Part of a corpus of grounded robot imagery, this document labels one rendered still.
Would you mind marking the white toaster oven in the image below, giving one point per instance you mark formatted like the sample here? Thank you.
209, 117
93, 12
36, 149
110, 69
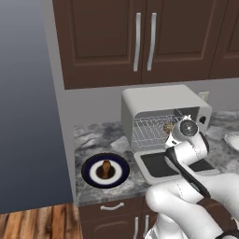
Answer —
155, 99

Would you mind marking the brown bread piece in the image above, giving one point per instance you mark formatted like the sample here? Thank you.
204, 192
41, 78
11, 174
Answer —
169, 127

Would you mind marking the white wall socket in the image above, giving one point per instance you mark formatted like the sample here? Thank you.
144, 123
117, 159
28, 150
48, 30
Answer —
203, 95

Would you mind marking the toaster oven door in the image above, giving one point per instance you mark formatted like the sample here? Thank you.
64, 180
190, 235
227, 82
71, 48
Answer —
149, 168

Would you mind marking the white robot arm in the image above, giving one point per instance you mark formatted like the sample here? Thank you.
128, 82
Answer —
189, 196

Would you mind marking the black toaster oven knob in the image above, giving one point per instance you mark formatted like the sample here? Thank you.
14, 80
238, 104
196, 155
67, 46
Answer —
203, 119

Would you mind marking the brown drawer front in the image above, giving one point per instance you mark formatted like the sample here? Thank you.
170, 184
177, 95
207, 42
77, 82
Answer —
93, 210

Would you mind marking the brown base cupboard door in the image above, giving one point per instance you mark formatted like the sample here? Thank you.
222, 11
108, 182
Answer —
148, 224
109, 228

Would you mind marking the blue and white plate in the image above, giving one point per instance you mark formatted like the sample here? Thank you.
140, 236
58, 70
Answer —
93, 171

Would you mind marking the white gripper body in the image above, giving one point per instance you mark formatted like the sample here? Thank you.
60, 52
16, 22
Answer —
172, 141

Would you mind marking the brown wall cupboard door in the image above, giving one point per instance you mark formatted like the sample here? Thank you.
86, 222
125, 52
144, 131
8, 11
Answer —
228, 40
183, 37
99, 40

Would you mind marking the brown chicken drumstick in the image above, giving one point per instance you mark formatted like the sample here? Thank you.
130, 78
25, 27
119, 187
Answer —
105, 169

